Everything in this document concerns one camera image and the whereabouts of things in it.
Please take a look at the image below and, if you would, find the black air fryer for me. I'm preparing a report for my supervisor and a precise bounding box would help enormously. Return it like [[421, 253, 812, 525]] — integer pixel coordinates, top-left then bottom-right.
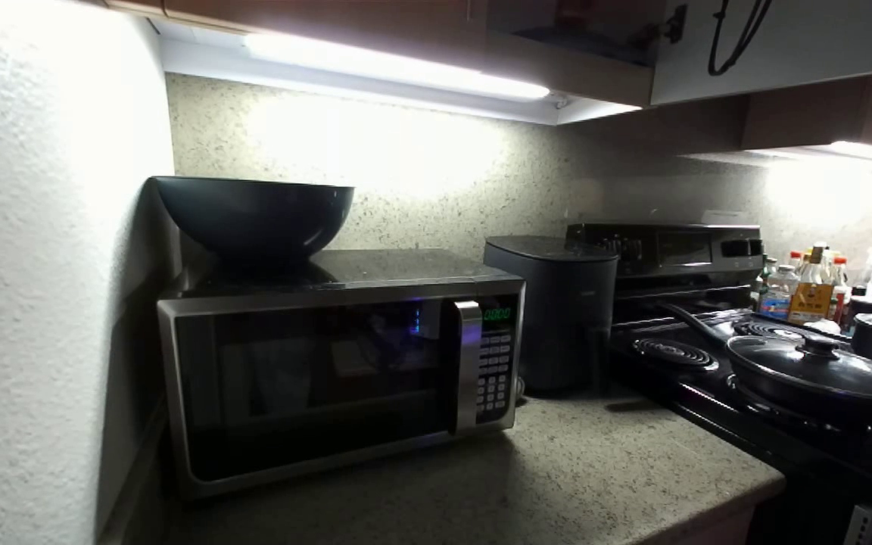
[[481, 234, 623, 397]]

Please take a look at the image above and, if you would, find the yellow label bottle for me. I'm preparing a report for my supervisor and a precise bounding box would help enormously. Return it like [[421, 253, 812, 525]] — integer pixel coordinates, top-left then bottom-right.
[[787, 247, 837, 326]]

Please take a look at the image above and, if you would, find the black steel microwave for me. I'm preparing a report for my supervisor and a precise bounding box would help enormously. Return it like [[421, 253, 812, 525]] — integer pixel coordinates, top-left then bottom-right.
[[153, 247, 529, 501]]

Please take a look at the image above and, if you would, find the black pan with lid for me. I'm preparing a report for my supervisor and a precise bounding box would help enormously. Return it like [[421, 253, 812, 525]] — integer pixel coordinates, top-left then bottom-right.
[[657, 299, 872, 422]]

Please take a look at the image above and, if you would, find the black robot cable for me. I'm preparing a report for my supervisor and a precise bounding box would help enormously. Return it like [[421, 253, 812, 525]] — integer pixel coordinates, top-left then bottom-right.
[[704, 0, 774, 78]]

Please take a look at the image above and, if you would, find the dark round bowl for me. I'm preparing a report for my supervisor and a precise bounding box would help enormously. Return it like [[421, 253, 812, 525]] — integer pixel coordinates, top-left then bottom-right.
[[149, 173, 356, 268]]

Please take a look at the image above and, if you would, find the red cap bottle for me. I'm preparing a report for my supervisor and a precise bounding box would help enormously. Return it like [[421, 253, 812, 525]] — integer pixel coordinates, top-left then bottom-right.
[[828, 253, 855, 323]]

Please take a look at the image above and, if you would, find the black kitchen stove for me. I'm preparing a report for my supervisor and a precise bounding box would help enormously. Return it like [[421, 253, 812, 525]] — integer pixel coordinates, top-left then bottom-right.
[[567, 220, 872, 545]]

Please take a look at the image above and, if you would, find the wooden side cupboard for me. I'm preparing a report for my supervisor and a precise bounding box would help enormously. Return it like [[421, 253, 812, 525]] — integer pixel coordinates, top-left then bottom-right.
[[741, 71, 872, 155]]

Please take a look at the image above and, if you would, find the blue label bottle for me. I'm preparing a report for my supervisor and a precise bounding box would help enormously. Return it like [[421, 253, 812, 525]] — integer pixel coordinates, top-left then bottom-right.
[[756, 261, 795, 323]]

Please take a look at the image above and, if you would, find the under-cabinet light strip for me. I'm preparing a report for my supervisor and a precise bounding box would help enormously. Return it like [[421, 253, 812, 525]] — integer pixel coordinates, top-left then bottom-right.
[[239, 27, 556, 106]]

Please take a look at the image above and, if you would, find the open cupboard door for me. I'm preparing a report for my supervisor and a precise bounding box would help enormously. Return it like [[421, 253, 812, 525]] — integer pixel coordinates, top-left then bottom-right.
[[648, 0, 872, 108]]

